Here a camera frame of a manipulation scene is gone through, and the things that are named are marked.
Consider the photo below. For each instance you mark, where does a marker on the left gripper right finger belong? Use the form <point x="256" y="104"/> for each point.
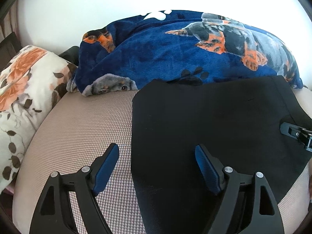
<point x="245" y="203"/>

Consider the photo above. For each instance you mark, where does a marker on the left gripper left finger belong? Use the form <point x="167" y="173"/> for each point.
<point x="54" y="210"/>

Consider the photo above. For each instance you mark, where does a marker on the black pants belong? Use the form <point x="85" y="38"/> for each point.
<point x="239" y="123"/>

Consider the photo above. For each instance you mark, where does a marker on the beige woven mattress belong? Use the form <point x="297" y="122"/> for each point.
<point x="76" y="131"/>

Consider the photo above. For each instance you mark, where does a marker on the floral orange white pillow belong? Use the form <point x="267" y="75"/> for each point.
<point x="31" y="85"/>

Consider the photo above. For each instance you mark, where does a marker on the dark headboard panel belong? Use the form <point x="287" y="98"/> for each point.
<point x="9" y="47"/>

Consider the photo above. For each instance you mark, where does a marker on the blue dachshund print blanket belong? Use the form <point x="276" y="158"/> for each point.
<point x="184" y="47"/>

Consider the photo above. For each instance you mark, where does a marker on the pink patterned curtain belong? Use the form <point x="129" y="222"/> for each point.
<point x="10" y="23"/>

